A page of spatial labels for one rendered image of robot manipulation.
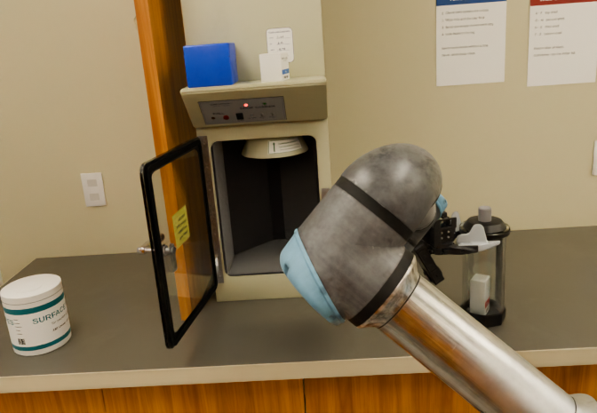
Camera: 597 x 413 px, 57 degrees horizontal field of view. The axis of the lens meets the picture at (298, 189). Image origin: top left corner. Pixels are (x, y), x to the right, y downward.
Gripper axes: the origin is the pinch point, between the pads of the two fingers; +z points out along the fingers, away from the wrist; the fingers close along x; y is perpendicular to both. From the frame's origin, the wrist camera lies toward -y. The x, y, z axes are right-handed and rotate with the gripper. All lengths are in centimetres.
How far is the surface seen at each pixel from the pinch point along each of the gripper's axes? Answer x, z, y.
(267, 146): 29, -42, 20
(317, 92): 14.6, -32.5, 34.1
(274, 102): 19, -41, 32
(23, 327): 20, -103, -12
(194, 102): 22, -59, 34
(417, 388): -6.9, -19.6, -29.8
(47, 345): 20, -99, -18
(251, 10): 27, -43, 53
